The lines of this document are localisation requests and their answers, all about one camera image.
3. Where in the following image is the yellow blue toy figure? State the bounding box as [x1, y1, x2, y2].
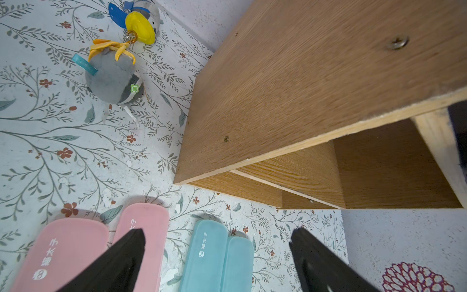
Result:
[108, 0, 161, 45]

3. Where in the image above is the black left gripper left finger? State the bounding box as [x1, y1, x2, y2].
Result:
[59, 229, 145, 292]

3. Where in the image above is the grey plush toy keychain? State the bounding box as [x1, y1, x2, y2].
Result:
[72, 39, 144, 106]

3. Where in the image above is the pink pencil case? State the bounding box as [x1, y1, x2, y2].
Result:
[10, 219, 109, 292]
[113, 203, 170, 292]

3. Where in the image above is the teal pencil case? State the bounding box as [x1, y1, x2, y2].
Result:
[179, 220, 228, 292]
[220, 237, 254, 292]

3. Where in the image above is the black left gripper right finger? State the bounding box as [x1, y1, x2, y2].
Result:
[289, 228, 378, 292]

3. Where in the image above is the wooden three-tier shelf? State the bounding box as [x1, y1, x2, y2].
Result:
[174, 1, 467, 210]

